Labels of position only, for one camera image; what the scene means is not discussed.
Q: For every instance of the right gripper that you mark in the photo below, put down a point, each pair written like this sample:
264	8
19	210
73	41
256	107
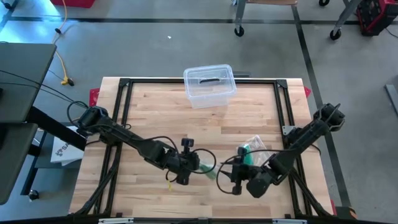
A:
241	174

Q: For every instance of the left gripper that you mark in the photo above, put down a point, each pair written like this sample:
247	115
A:
185	163

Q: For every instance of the green elastic bandage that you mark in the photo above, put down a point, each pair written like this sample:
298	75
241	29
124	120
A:
208	171

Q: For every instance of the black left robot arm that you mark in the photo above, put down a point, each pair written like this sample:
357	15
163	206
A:
133	143

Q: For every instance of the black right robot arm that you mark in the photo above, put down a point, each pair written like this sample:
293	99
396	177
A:
298	146

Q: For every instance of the clear plastic storage box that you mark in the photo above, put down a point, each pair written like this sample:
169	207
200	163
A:
211	92

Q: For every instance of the black curved piece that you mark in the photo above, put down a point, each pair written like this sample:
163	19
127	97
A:
209	81

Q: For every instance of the red table clamp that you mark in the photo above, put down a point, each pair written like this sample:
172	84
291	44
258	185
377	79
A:
307	91
94	97

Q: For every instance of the black box orange corner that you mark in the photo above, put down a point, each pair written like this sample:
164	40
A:
345	213

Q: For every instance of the white printed carton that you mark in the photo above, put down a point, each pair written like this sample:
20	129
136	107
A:
63	152

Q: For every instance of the black power plug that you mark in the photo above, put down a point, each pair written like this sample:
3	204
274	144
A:
71	82

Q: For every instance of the black desk castor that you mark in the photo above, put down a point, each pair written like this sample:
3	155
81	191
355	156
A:
33	195

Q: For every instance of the grey metal bar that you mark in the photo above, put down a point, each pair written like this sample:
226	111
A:
392	99

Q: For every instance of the grey desk panel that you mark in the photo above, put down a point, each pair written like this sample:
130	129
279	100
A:
12	161

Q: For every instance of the black castor wheel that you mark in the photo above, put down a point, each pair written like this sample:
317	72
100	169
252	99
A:
323	2

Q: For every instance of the grey desk top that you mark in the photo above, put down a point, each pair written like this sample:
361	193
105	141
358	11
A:
25	81

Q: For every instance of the red bin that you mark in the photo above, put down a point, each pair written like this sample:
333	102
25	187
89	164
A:
73	2

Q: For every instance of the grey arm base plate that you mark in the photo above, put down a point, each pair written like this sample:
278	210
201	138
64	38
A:
287	130

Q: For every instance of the silver aluminium bracket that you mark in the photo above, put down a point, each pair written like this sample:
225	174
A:
115	221
289	221

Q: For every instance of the black aluminium table frame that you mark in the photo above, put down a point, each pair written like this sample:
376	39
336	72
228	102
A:
155	81

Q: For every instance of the black desk leg frame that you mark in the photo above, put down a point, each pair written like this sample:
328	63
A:
53	126

